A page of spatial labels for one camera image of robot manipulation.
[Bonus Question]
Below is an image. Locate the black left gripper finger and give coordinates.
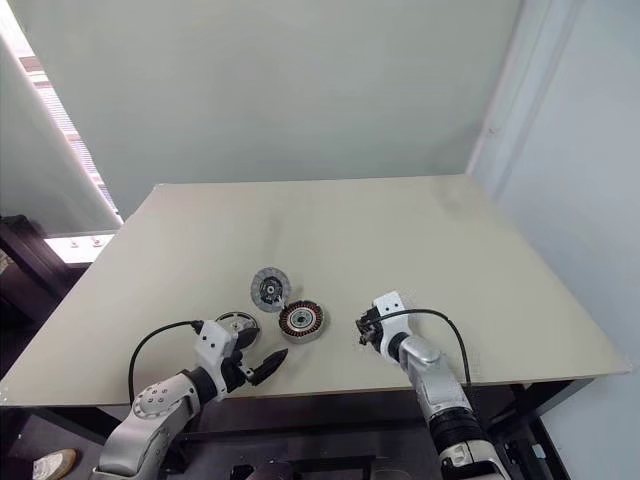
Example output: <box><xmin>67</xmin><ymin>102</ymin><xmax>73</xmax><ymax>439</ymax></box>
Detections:
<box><xmin>249</xmin><ymin>348</ymin><xmax>290</xmax><ymax>386</ymax></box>
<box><xmin>230</xmin><ymin>330</ymin><xmax>261</xmax><ymax>357</ymax></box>

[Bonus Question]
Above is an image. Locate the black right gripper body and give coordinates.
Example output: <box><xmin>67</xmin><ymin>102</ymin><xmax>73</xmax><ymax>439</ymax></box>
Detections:
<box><xmin>359</xmin><ymin>305</ymin><xmax>385</xmax><ymax>349</ymax></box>

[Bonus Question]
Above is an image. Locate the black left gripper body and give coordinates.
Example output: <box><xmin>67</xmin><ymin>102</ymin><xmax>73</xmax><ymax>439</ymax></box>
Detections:
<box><xmin>219</xmin><ymin>351</ymin><xmax>254</xmax><ymax>396</ymax></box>

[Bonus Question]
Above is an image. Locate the silver spoked rotor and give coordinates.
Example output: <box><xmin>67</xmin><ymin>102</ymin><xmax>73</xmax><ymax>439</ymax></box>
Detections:
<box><xmin>215</xmin><ymin>310</ymin><xmax>262</xmax><ymax>351</ymax></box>

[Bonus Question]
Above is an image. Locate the motor housing with copper windings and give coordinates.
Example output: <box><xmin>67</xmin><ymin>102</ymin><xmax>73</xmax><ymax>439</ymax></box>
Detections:
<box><xmin>277</xmin><ymin>298</ymin><xmax>326</xmax><ymax>344</ymax></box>

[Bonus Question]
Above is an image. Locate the grey round motor lid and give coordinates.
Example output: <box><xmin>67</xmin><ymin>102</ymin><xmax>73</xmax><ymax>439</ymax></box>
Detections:
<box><xmin>249</xmin><ymin>267</ymin><xmax>292</xmax><ymax>314</ymax></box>

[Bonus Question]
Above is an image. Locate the white shoe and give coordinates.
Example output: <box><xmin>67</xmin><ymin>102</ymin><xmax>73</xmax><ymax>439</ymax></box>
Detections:
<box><xmin>32</xmin><ymin>448</ymin><xmax>79</xmax><ymax>480</ymax></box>

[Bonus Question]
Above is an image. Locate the dark wooden furniture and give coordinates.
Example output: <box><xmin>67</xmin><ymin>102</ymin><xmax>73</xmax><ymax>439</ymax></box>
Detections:
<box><xmin>0</xmin><ymin>214</ymin><xmax>94</xmax><ymax>351</ymax></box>

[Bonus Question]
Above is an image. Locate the white roller blind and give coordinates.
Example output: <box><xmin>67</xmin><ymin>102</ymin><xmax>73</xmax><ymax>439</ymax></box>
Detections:
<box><xmin>0</xmin><ymin>34</ymin><xmax>124</xmax><ymax>236</ymax></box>

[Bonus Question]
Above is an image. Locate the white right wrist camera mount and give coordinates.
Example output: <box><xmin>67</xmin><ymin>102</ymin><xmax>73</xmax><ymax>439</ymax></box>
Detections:
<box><xmin>373</xmin><ymin>290</ymin><xmax>412</xmax><ymax>359</ymax></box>

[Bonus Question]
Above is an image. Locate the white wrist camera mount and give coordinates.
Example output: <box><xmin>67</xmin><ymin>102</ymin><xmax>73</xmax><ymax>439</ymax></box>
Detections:
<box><xmin>373</xmin><ymin>290</ymin><xmax>412</xmax><ymax>359</ymax></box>
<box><xmin>193</xmin><ymin>320</ymin><xmax>240</xmax><ymax>401</ymax></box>

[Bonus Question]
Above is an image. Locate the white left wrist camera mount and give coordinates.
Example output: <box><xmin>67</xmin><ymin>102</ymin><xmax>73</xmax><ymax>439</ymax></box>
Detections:
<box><xmin>193</xmin><ymin>320</ymin><xmax>240</xmax><ymax>401</ymax></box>

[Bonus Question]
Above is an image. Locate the dark table frame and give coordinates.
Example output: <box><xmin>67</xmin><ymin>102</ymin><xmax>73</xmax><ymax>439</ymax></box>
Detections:
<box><xmin>0</xmin><ymin>378</ymin><xmax>591</xmax><ymax>480</ymax></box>

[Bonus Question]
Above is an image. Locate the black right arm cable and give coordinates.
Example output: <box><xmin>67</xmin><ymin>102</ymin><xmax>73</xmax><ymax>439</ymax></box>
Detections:
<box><xmin>378</xmin><ymin>308</ymin><xmax>474</xmax><ymax>396</ymax></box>

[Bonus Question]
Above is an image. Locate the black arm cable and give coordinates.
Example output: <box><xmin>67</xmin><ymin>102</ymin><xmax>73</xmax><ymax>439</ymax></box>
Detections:
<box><xmin>378</xmin><ymin>308</ymin><xmax>474</xmax><ymax>396</ymax></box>
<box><xmin>127</xmin><ymin>320</ymin><xmax>204</xmax><ymax>406</ymax></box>

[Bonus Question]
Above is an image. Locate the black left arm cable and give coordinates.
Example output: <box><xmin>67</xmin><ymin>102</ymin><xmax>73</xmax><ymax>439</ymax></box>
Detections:
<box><xmin>127</xmin><ymin>320</ymin><xmax>204</xmax><ymax>406</ymax></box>

